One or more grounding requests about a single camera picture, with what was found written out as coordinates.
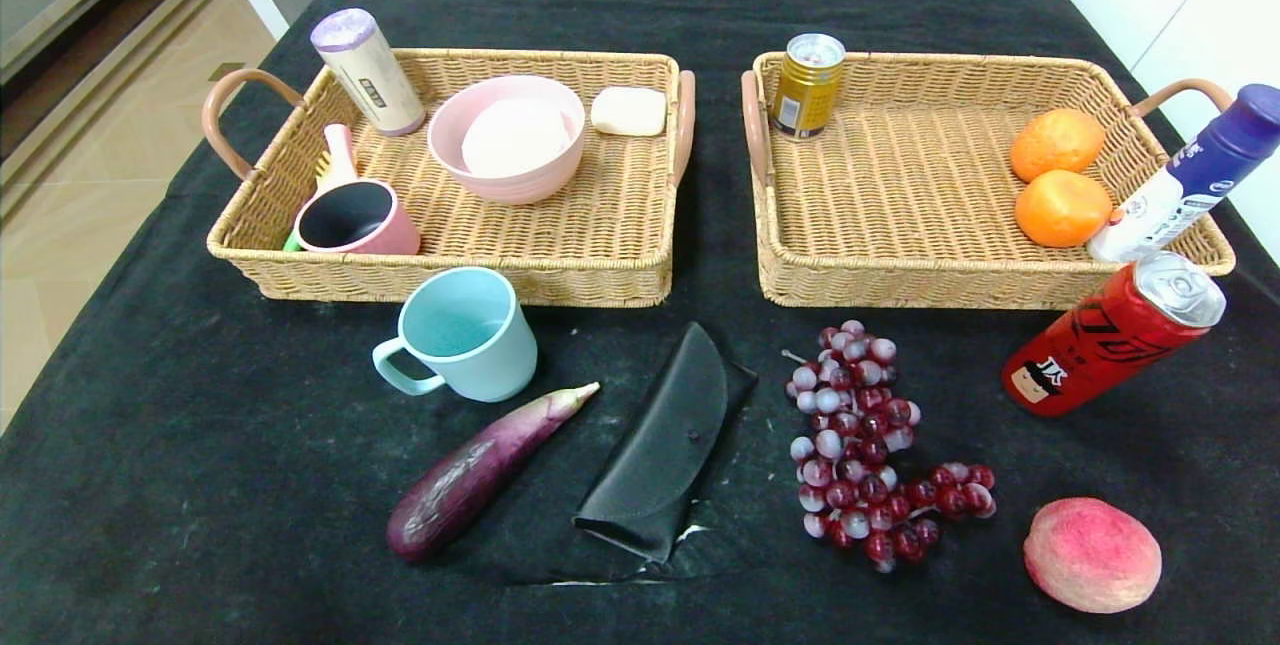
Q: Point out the red grape bunch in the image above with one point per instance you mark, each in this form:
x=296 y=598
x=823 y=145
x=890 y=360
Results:
x=850 y=425

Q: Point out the red drink can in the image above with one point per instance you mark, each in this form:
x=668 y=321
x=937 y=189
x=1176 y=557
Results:
x=1110 y=335

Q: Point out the pink peach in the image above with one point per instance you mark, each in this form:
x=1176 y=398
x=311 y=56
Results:
x=1090 y=555

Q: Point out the wicker basket holding tableware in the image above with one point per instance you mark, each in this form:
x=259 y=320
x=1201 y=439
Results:
x=600 y=225

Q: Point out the wicker basket holding food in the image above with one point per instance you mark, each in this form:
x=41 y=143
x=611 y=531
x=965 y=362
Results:
x=900 y=205

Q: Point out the black glasses case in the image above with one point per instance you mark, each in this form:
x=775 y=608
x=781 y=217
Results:
x=660 y=445

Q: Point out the pink bowl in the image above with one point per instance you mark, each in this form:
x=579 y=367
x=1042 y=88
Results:
x=500 y=191

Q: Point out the white soap bar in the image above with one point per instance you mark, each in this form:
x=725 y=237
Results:
x=628 y=111

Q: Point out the light blue mug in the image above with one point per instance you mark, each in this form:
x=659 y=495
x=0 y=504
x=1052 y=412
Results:
x=480 y=365

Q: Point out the pink cup with black inside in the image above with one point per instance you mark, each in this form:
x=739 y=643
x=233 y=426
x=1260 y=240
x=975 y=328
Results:
x=395 y=231

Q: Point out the gold drink can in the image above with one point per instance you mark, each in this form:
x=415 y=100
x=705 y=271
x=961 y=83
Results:
x=805 y=90

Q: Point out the purple eggplant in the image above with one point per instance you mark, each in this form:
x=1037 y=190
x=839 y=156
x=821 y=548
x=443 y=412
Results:
x=470 y=480

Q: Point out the white tube with lavender lid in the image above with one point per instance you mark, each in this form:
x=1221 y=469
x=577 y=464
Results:
x=370 y=75

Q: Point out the small green item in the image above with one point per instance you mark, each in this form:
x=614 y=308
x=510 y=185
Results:
x=291 y=243

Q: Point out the orange fruit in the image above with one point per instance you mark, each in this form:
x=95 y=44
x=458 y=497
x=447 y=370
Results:
x=1062 y=209
x=1057 y=143

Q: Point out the black tablecloth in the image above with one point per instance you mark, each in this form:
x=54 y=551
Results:
x=250 y=475

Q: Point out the white bottle with blue cap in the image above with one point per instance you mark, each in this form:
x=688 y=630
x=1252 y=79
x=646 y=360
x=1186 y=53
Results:
x=1180 y=185

